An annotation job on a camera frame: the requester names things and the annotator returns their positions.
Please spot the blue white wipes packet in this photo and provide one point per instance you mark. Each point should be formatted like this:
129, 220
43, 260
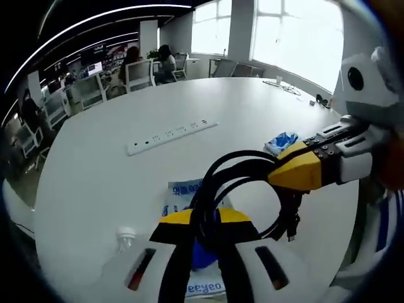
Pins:
205, 288
180, 195
281, 142

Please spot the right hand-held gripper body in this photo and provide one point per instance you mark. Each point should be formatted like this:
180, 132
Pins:
372, 91

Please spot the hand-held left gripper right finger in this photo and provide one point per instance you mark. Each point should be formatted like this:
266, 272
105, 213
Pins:
252, 262

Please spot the clear plastic bottle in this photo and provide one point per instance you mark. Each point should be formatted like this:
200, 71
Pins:
126, 235

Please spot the grey office chair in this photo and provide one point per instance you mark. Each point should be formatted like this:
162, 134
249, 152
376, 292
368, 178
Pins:
224, 67
249, 71

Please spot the person's right hand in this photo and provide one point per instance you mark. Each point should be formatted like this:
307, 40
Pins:
394, 158

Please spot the white office chair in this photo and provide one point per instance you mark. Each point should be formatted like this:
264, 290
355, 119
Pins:
58, 112
180, 63
30, 142
140, 74
93, 91

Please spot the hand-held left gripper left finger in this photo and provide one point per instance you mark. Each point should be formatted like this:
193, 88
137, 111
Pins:
151, 262

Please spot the white power strip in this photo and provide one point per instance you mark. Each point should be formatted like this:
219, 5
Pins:
170, 136

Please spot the small black object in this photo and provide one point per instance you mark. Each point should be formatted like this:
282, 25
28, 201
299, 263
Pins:
322, 100

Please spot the green potted plant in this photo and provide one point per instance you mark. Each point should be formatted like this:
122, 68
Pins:
153, 54

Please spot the desktop monitor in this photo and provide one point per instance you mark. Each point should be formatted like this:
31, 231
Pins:
95, 68

